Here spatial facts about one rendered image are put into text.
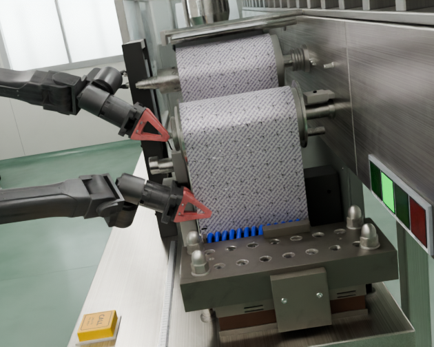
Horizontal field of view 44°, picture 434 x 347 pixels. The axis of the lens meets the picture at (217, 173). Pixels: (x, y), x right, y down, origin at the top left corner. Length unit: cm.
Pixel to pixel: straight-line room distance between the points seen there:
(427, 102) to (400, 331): 49
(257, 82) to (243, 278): 53
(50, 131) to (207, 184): 597
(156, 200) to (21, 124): 606
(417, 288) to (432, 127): 86
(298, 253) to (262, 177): 19
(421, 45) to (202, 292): 58
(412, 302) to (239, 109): 71
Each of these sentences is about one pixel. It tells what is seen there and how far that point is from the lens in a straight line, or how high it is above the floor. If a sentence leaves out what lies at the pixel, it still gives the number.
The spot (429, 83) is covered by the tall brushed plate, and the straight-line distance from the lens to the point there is 69.
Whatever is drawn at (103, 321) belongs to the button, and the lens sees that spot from 117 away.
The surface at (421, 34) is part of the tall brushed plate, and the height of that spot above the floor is 143.
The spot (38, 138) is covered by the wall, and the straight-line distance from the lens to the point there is 712.
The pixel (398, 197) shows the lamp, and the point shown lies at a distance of 83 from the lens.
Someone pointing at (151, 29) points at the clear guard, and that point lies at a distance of 213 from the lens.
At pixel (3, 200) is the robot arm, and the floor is 124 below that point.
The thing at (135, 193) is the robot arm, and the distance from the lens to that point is 112.
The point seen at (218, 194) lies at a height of 112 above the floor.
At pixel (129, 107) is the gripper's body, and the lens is 118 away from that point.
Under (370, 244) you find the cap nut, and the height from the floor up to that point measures 104.
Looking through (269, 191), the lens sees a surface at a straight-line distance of 115.
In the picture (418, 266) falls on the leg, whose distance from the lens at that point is 147.
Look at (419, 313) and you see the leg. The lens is 154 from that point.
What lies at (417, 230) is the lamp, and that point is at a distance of 78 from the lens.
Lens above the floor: 150
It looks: 17 degrees down
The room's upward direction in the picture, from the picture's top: 9 degrees counter-clockwise
